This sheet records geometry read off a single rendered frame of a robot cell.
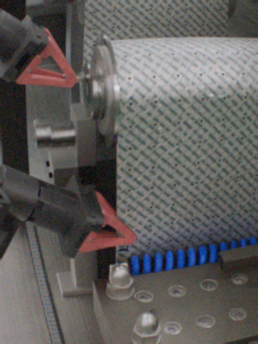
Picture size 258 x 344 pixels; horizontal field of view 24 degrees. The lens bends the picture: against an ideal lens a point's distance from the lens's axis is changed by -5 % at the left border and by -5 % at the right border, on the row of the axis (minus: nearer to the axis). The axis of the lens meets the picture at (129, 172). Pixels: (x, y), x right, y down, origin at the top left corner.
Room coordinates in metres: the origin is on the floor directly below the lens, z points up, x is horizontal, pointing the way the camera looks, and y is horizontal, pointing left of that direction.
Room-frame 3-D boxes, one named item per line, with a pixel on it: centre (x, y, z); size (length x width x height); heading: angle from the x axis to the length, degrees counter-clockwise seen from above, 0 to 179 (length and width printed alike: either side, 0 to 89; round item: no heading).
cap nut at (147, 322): (0.50, -0.03, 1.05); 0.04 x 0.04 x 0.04
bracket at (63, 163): (0.74, 0.08, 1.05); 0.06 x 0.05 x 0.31; 104
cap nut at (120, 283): (0.59, 0.01, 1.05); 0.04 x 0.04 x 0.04
